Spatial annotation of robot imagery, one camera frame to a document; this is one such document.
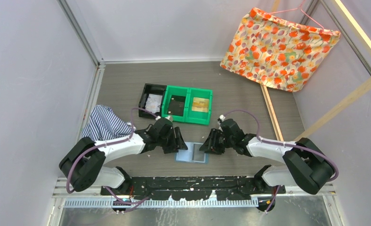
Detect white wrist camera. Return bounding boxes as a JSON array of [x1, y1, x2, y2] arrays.
[[164, 115, 173, 122], [217, 114, 226, 124]]

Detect white cards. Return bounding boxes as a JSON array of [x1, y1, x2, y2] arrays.
[[145, 94, 162, 113]]

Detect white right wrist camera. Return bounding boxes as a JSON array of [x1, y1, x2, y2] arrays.
[[217, 114, 226, 124]]

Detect green bin with black card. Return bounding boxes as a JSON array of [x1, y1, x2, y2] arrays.
[[161, 85, 190, 123]]

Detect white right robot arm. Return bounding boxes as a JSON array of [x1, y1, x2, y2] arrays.
[[200, 119, 339, 194]]

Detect black plastic bin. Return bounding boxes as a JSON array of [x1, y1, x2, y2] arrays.
[[138, 83, 167, 116]]

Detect floral orange fabric bag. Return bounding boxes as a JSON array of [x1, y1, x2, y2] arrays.
[[220, 8, 341, 92]]

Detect green bin with gold card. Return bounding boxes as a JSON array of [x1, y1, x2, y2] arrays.
[[185, 88, 213, 125]]

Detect wooden frame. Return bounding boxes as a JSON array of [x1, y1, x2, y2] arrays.
[[253, 0, 371, 145]]

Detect gold credit card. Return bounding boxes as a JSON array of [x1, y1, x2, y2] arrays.
[[192, 97, 210, 113]]

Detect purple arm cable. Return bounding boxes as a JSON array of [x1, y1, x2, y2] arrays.
[[218, 109, 339, 183], [65, 107, 161, 194]]

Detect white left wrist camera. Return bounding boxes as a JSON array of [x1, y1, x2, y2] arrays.
[[164, 115, 173, 122]]

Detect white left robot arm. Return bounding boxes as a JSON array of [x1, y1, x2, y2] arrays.
[[59, 117, 187, 195]]

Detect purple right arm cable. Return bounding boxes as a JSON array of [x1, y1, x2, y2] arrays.
[[218, 109, 339, 183]]

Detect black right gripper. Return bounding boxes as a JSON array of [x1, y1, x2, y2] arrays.
[[200, 128, 235, 155]]

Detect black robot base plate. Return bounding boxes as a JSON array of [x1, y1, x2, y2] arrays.
[[111, 176, 274, 201]]

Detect pink wire hanger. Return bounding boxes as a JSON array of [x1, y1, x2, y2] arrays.
[[269, 0, 325, 30]]

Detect blue striped cloth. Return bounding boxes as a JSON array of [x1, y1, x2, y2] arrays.
[[81, 105, 136, 141]]

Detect blue card holder wallet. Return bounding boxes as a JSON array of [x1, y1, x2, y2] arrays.
[[175, 142, 208, 164]]

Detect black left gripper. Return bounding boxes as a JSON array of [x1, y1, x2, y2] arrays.
[[157, 126, 187, 153]]

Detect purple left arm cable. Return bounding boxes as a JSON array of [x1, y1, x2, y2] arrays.
[[65, 107, 161, 194]]

